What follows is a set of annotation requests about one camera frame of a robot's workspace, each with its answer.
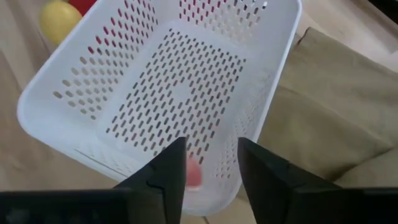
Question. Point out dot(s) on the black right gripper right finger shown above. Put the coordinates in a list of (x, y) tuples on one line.
[(264, 186)]

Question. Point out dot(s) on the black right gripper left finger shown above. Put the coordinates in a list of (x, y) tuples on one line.
[(169, 186)]

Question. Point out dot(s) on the small red toy fruit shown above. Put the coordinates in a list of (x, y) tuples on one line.
[(194, 174)]

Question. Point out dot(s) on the white perforated plastic basket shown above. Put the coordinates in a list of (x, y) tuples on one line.
[(186, 87)]

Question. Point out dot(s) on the tan cloth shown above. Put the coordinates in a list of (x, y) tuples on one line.
[(329, 109)]

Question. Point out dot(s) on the yellow toy lemon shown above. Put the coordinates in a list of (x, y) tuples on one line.
[(59, 20)]

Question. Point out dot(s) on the red cloth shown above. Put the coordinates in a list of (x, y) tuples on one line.
[(81, 4)]

